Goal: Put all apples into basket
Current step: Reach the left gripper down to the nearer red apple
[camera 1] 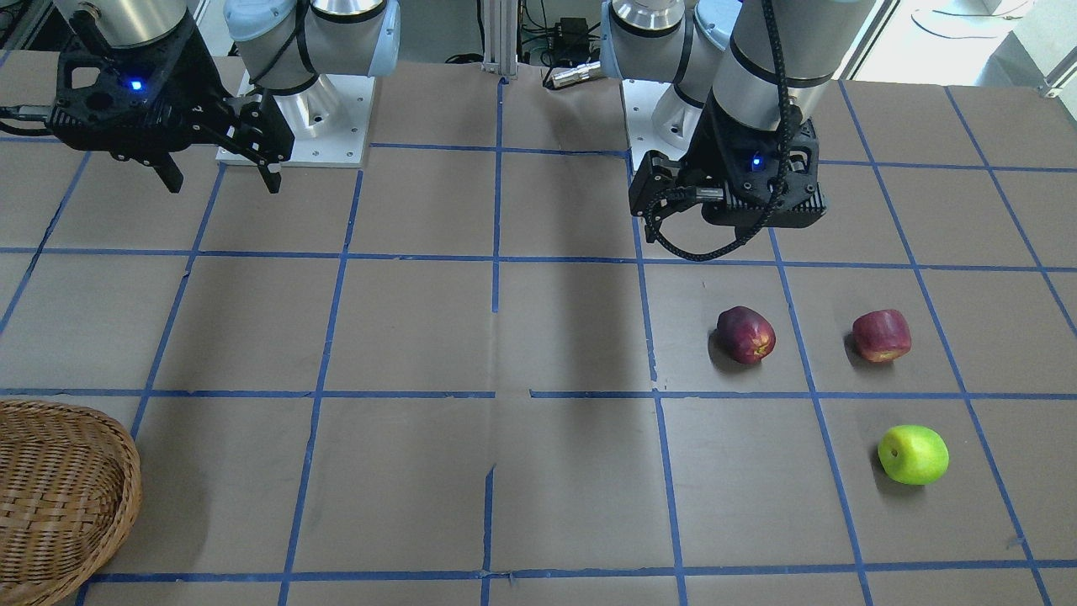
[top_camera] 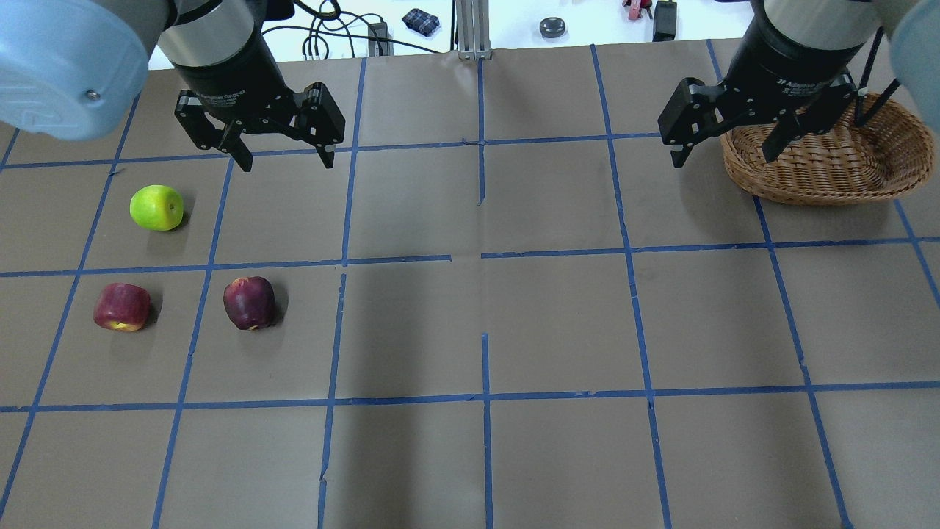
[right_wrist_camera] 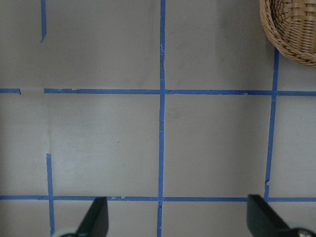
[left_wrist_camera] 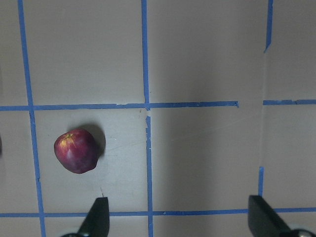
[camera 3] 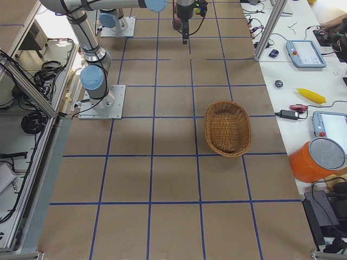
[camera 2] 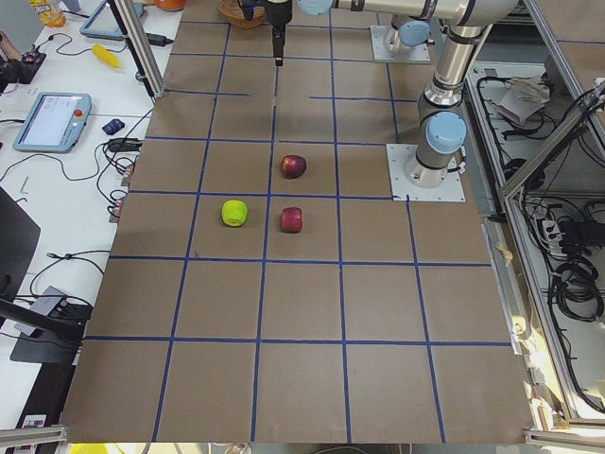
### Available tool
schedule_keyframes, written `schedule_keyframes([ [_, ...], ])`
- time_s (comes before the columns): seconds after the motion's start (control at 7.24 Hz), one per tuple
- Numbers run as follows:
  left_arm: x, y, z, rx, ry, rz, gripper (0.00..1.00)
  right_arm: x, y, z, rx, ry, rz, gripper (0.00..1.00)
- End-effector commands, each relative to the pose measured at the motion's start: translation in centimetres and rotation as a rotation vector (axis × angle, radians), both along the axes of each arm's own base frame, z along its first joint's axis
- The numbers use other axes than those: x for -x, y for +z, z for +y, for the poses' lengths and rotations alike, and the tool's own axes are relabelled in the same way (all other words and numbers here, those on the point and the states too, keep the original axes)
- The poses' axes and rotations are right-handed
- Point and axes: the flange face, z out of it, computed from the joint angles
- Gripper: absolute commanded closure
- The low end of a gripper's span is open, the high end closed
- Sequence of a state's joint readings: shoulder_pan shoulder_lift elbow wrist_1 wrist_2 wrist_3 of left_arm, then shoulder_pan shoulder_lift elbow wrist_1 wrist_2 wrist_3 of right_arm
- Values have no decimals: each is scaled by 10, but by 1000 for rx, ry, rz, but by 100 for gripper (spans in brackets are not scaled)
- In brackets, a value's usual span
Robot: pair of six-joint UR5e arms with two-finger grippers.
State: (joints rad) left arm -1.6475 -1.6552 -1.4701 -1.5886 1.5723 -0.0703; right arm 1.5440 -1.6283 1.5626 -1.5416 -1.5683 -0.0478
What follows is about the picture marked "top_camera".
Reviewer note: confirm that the black box device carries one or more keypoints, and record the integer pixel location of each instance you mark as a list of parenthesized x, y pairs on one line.
[(665, 21)]

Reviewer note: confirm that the wicker basket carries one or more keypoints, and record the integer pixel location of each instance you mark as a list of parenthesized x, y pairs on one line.
[(891, 155)]

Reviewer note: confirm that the black power adapter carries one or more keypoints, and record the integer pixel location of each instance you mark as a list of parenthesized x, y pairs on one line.
[(378, 40)]

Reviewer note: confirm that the dark red apple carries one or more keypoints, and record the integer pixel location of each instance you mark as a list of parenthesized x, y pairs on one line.
[(250, 303)]

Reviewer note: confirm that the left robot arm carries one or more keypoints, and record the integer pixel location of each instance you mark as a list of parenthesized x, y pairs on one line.
[(70, 69)]

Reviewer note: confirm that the dark blue pouch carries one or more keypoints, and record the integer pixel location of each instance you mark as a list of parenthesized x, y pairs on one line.
[(422, 22)]

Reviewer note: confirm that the red apple yellow bottom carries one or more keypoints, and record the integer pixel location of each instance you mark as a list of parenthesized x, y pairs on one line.
[(122, 307)]

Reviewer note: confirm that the red tool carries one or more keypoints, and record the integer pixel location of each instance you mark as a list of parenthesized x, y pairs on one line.
[(637, 9)]

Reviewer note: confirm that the black round knob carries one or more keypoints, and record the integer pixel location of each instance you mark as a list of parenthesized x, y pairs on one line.
[(552, 28)]

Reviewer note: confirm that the aluminium frame post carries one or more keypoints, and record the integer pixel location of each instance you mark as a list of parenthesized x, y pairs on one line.
[(472, 24)]

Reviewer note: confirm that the green apple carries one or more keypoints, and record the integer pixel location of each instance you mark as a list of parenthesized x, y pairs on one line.
[(157, 207)]

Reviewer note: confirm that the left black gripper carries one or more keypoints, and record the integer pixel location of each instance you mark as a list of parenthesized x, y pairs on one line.
[(229, 82)]

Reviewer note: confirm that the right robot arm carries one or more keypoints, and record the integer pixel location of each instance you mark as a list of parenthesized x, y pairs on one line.
[(911, 26)]

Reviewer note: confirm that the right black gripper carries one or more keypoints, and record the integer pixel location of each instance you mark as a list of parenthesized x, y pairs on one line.
[(794, 62)]

